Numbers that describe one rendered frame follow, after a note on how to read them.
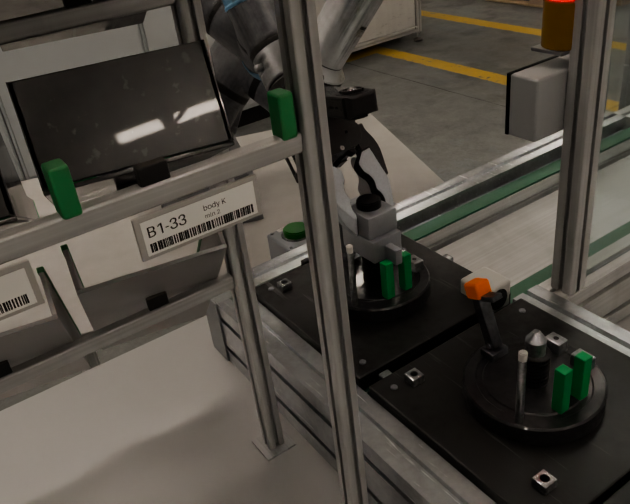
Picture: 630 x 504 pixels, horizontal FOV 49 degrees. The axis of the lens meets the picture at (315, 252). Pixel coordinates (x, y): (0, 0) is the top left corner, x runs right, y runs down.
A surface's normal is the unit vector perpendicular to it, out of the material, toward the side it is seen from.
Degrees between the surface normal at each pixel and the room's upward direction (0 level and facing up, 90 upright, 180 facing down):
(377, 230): 90
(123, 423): 0
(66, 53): 90
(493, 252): 0
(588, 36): 90
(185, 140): 65
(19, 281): 90
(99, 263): 0
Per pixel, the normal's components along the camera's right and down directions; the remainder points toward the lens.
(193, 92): 0.33, 0.04
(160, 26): 0.57, 0.37
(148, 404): -0.11, -0.85
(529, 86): -0.82, 0.37
